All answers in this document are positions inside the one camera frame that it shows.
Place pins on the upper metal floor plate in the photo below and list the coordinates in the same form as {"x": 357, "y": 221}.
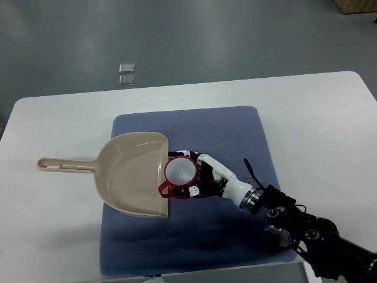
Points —
{"x": 126, "y": 68}

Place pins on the blue textured mat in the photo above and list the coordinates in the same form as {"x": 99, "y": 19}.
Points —
{"x": 199, "y": 234}

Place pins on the wooden box corner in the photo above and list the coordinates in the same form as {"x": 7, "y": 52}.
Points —
{"x": 356, "y": 6}

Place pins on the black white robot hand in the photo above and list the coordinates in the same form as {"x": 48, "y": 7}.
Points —
{"x": 214, "y": 179}

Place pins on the red cup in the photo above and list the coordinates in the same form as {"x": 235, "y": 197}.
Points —
{"x": 179, "y": 172}

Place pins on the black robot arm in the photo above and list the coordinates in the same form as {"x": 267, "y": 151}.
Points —
{"x": 316, "y": 240}

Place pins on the beige plastic dustpan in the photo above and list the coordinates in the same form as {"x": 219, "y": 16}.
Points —
{"x": 127, "y": 173}

